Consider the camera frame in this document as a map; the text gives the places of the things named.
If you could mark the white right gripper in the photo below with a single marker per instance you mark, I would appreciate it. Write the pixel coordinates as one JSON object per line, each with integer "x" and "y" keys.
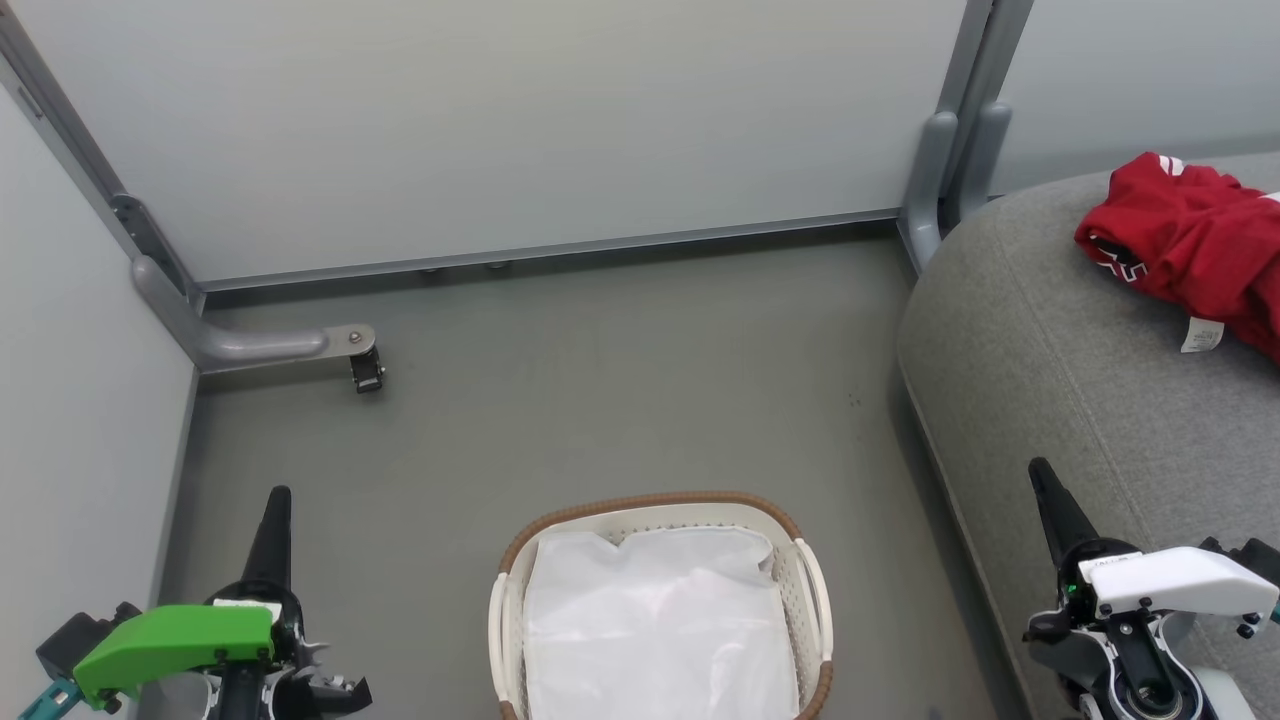
{"x": 1170, "y": 580}

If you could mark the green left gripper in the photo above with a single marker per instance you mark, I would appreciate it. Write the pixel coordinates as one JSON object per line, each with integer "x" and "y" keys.
{"x": 175, "y": 640}

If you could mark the red jersey with black-white print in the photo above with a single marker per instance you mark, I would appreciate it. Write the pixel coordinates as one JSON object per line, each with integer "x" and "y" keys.
{"x": 1190, "y": 240}

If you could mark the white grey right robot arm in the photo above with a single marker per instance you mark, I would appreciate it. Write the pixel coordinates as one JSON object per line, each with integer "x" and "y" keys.
{"x": 1130, "y": 670}

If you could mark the white laundry basket brown rim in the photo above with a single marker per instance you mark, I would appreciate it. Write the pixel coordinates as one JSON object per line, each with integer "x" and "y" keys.
{"x": 810, "y": 600}

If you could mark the white basket liner bag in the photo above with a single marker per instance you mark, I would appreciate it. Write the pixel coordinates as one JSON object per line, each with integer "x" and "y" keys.
{"x": 660, "y": 630}

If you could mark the grey fabric sofa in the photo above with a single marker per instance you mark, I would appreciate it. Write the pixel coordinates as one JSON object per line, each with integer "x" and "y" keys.
{"x": 1080, "y": 420}

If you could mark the small black caster wheel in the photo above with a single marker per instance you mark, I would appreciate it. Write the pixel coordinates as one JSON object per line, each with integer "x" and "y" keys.
{"x": 367, "y": 372}

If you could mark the black right wrist camera unit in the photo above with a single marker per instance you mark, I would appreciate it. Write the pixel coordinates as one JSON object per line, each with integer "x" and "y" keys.
{"x": 1245, "y": 560}

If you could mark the black wrist camera unit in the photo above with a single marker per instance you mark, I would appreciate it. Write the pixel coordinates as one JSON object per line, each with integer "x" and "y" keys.
{"x": 85, "y": 635}
{"x": 1245, "y": 560}

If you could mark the black left wrist camera unit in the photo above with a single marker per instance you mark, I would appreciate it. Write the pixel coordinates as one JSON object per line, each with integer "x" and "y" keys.
{"x": 85, "y": 635}

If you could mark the grey partition foot with post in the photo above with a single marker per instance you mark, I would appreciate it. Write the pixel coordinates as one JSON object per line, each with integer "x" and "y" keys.
{"x": 200, "y": 335}

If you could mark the grey double partition post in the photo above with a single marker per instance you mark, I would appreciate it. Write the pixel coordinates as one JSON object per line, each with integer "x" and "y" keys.
{"x": 950, "y": 150}

